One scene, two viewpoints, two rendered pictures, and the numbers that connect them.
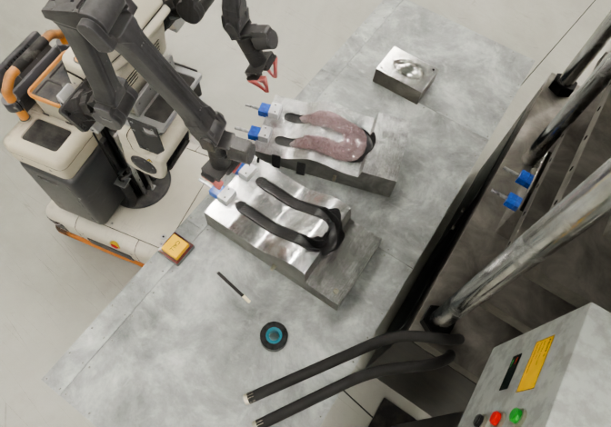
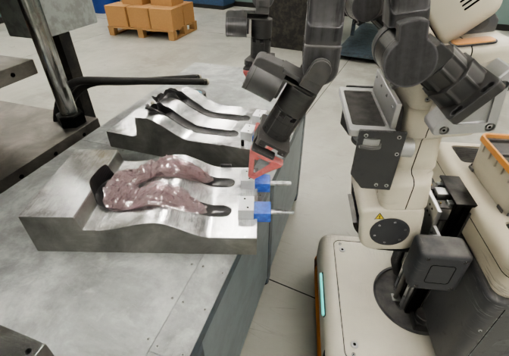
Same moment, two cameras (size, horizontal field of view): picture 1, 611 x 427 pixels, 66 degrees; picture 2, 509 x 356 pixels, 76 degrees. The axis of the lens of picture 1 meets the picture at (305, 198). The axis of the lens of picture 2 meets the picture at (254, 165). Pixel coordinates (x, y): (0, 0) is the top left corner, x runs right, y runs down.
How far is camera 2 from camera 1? 1.82 m
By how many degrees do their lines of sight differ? 83
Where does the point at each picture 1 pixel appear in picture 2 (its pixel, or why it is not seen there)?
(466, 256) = (17, 159)
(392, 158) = (73, 167)
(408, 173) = not seen: hidden behind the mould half
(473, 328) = (41, 125)
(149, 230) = (359, 251)
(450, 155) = not seen: outside the picture
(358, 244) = (130, 124)
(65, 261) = not seen: hidden behind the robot
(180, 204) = (349, 283)
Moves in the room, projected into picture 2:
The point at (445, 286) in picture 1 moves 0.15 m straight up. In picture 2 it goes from (53, 139) to (37, 101)
